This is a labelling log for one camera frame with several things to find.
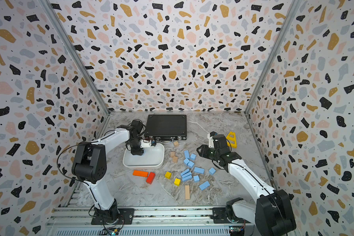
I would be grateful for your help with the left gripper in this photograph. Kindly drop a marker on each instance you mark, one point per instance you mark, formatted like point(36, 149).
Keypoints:
point(137, 151)

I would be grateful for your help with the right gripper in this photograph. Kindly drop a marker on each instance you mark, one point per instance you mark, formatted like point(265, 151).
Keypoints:
point(203, 152)

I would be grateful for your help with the white plastic tub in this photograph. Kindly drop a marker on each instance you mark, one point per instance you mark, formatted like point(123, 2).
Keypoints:
point(152, 158)

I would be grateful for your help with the blue cube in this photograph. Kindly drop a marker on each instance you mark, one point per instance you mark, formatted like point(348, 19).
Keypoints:
point(191, 164)
point(196, 178)
point(186, 161)
point(212, 171)
point(193, 157)

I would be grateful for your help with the long speckled blue block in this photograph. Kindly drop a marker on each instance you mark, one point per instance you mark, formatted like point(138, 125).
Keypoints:
point(187, 155)

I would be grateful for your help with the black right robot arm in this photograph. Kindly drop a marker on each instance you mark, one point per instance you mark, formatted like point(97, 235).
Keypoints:
point(271, 214)

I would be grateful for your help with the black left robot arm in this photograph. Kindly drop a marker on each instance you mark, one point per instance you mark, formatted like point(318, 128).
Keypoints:
point(90, 165)

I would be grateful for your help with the orange long block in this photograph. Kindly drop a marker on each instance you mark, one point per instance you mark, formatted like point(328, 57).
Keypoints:
point(140, 173)

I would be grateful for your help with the black ribbed carrying case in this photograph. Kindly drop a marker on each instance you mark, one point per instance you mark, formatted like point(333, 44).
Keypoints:
point(166, 127)

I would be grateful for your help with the blue long block stack top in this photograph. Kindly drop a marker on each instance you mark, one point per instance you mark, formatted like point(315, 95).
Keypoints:
point(185, 172)

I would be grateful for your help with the blue long block stack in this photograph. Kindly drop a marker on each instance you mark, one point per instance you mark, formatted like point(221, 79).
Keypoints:
point(185, 172)
point(186, 178)

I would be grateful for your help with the red block near orange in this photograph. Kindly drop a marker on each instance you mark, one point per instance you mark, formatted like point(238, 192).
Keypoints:
point(150, 178)

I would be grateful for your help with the blue long block stack middle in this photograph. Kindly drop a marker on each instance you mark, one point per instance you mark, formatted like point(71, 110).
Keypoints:
point(187, 174)

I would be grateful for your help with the blue long block stack bottom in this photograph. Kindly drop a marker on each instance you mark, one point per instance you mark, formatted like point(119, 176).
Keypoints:
point(186, 178)

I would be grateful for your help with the yellow cube left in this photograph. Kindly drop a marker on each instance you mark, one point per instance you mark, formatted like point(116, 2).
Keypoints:
point(168, 175)

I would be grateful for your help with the yellow cube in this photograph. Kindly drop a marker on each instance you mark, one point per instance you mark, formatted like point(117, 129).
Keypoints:
point(177, 182)
point(168, 175)

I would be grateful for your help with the long natural wood block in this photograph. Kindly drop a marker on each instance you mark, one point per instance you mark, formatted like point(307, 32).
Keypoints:
point(187, 192)

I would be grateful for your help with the yellow cube lower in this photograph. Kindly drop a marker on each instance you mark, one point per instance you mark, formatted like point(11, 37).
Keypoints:
point(177, 182)

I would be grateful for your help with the yellow triangle frame block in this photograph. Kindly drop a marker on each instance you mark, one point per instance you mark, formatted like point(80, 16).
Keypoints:
point(231, 140)

